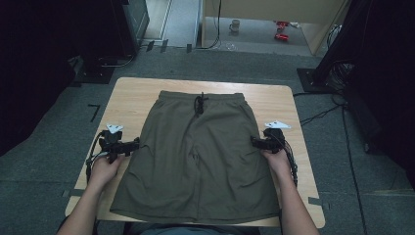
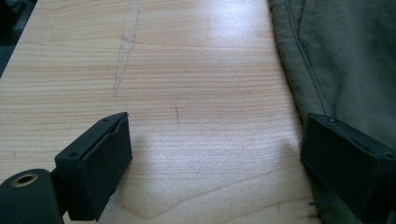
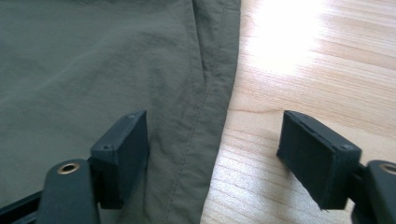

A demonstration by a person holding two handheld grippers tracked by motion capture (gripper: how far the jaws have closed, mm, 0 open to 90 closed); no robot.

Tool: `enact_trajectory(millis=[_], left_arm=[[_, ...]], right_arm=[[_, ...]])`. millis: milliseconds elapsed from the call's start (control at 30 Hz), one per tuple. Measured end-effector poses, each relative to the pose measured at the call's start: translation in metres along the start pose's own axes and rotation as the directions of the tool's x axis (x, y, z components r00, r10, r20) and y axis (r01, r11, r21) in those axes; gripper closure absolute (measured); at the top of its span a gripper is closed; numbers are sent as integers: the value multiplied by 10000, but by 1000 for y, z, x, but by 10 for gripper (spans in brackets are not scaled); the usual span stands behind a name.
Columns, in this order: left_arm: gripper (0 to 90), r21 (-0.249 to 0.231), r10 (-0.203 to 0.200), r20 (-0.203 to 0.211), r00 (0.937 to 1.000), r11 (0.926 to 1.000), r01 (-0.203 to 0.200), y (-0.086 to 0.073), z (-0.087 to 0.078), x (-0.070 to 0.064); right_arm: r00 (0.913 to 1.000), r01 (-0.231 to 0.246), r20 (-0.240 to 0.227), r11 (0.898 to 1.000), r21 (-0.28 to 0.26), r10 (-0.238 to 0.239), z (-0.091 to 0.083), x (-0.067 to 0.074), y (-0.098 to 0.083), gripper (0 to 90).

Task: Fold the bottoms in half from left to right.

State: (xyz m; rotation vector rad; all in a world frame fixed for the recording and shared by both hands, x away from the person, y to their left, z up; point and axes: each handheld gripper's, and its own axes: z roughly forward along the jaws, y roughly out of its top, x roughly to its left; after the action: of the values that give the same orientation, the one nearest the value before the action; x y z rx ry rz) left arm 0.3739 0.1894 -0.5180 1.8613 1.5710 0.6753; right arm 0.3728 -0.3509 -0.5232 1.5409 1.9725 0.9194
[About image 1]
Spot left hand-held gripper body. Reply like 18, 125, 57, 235
97, 123, 132, 165

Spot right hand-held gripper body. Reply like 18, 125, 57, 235
261, 119, 293, 155

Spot olive green shorts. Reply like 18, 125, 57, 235
110, 90, 281, 226

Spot person's right hand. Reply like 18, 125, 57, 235
260, 147, 294, 180

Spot person's left hand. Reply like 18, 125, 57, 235
88, 153, 125, 191

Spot grey tape strip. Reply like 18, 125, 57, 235
307, 196, 331, 211
61, 188, 85, 199

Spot person's dark clothing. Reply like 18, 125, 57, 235
122, 222, 262, 235

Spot red toy figure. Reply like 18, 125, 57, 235
274, 20, 291, 33

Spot black curtain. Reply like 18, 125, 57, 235
0, 0, 114, 157

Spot beige mug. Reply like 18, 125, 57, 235
228, 19, 242, 34

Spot dark cabinet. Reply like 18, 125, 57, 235
110, 0, 152, 57

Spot left hand-held gripper cable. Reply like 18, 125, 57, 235
84, 129, 106, 184

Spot hand-held gripper cable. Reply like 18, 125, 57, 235
276, 132, 300, 189
84, 129, 106, 184

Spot right hand-held gripper cable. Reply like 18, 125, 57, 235
276, 132, 300, 189

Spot black floor cable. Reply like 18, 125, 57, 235
292, 90, 347, 127

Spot black stand base plate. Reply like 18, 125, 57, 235
296, 67, 331, 94
72, 63, 115, 85

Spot long thin black cable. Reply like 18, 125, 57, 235
340, 103, 369, 235

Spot bundle of black cables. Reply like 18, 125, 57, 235
327, 59, 356, 96

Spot hanging black cable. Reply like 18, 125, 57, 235
195, 0, 223, 51

